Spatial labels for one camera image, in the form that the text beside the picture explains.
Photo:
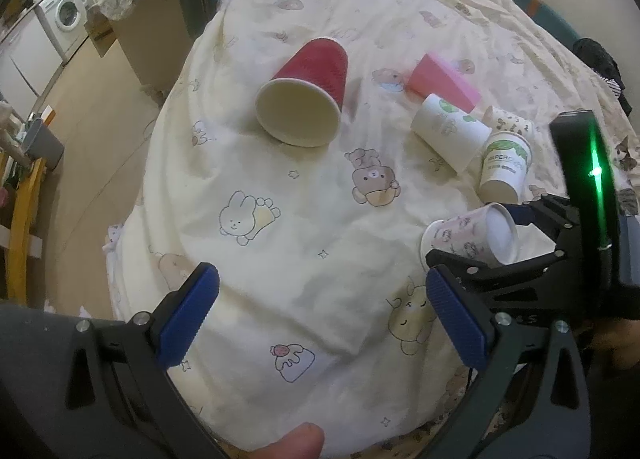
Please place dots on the right hand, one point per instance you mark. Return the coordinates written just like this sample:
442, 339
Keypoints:
619, 339

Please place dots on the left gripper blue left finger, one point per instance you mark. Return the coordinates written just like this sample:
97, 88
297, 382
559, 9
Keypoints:
181, 314

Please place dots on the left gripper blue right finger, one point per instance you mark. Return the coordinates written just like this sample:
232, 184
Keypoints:
465, 319

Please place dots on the white cup green tree print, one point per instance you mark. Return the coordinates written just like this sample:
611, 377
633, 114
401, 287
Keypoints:
456, 136

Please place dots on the pink cup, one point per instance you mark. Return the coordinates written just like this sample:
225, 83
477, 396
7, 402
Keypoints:
433, 75

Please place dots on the Hello Kitty paper cup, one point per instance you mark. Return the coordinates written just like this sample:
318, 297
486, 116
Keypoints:
486, 234

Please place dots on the cardboard box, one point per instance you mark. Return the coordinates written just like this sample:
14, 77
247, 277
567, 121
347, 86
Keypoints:
99, 30

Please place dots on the teal headboard cushion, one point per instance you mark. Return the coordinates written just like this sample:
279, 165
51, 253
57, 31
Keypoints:
550, 20

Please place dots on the white Papercups green print cup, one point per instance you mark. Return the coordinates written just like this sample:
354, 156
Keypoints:
505, 163

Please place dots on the white washing machine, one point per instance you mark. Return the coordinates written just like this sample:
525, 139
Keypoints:
64, 22

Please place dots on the cream cartoon print duvet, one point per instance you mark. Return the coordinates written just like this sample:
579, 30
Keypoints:
322, 314

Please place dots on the left hand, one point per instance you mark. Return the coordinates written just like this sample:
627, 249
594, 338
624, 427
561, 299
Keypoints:
304, 442

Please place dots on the yellow wooden chair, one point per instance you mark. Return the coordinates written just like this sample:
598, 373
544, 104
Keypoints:
24, 214

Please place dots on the black clothes pile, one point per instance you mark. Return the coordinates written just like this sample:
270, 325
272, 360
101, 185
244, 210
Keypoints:
596, 57

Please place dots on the small cartoon print paper cup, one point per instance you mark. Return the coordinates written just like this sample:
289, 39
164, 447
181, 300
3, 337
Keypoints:
502, 120

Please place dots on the red ribbed paper cup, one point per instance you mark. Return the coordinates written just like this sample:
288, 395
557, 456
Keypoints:
301, 105

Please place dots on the grey bin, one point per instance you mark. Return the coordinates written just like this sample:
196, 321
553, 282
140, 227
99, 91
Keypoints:
41, 143

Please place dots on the tabby cat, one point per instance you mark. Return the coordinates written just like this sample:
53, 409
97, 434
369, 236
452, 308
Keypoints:
623, 164

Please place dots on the white kitchen cabinet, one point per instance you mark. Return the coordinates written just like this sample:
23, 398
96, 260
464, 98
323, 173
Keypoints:
29, 61

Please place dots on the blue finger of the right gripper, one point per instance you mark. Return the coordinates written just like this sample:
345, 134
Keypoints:
522, 215
436, 257

